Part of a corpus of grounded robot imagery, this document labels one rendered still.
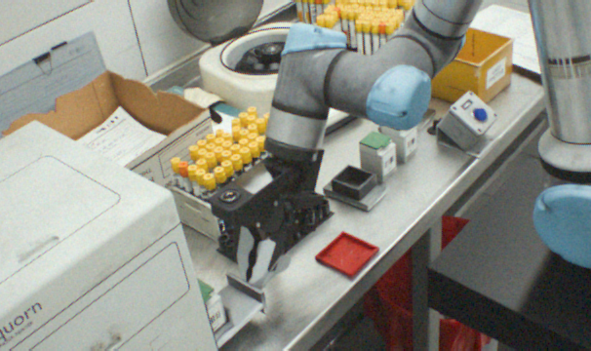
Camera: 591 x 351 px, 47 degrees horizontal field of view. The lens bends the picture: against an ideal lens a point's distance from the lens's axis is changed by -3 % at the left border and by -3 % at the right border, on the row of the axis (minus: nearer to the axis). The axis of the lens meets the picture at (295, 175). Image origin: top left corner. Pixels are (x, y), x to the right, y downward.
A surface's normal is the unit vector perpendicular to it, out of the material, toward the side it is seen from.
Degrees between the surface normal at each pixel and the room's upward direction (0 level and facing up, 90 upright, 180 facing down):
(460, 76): 90
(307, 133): 76
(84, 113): 88
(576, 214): 98
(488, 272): 4
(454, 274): 4
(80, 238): 0
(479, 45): 90
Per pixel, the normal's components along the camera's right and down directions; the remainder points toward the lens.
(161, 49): 0.75, 0.32
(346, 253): -0.11, -0.80
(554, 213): -0.54, 0.65
